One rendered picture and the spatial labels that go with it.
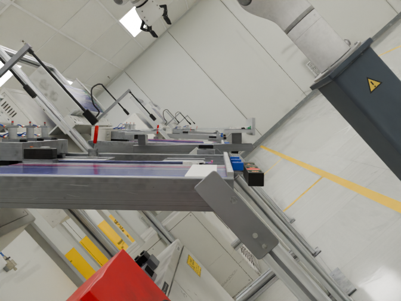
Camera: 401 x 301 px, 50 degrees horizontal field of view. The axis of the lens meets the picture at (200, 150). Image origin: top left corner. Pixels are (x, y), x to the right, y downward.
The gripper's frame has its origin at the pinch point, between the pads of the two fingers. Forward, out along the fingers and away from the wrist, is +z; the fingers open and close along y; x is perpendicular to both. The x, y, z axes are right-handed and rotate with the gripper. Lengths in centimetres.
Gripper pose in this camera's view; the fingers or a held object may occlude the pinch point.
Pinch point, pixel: (162, 28)
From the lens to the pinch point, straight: 210.9
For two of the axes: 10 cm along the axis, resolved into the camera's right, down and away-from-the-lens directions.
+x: 5.3, 2.8, -8.0
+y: -6.7, 7.2, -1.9
